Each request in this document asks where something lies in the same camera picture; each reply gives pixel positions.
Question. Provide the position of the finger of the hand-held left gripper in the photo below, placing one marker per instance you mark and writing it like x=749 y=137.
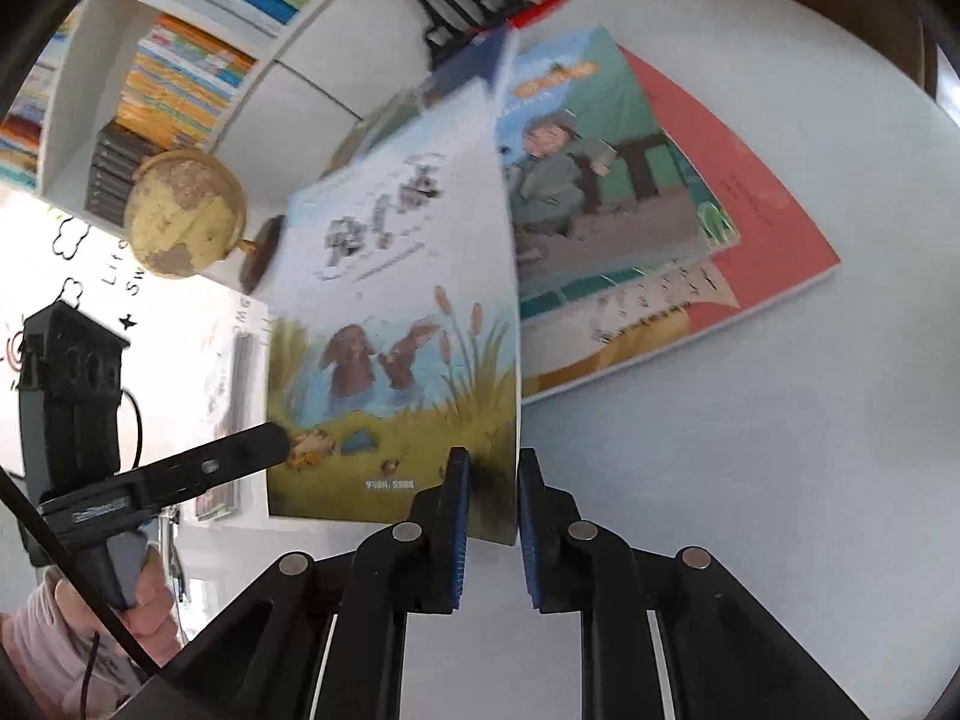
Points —
x=225 y=461

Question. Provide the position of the cartoon poets cover book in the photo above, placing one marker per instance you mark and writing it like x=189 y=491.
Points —
x=577 y=165

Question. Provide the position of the row of thin colourful books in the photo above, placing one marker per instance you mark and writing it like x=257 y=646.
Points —
x=22 y=135

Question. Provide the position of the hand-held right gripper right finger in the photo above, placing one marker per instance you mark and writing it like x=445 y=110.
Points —
x=529 y=525

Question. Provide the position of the black lettering wall decal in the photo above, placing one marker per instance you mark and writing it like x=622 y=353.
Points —
x=112 y=270

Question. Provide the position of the red tassel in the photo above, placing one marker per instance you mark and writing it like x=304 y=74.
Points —
x=540 y=9

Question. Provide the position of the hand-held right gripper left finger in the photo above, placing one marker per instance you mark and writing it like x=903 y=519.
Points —
x=457 y=525

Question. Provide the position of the large pink book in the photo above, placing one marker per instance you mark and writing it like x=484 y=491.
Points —
x=757 y=210

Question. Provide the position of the black bird wall decal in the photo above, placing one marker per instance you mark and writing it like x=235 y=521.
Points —
x=129 y=321

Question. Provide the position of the blue eagle cover book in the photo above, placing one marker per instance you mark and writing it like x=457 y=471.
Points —
x=472 y=60

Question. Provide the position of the person's left hand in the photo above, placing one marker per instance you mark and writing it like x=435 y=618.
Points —
x=161 y=607

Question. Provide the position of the row of black books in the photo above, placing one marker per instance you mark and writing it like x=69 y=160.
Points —
x=112 y=172

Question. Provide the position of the row of yellow orange books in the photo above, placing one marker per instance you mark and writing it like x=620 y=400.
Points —
x=187 y=82

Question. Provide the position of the rabbit reeds cover book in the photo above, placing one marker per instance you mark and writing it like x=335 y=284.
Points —
x=390 y=300

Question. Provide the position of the red sun wall decal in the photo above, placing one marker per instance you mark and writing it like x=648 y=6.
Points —
x=13 y=349

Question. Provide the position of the white bookshelf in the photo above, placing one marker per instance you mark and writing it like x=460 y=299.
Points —
x=315 y=82

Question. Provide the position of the black carved fan stand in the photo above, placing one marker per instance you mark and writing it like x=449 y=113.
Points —
x=450 y=22

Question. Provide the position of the antique yellow desk globe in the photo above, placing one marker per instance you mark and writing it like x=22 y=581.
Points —
x=180 y=210

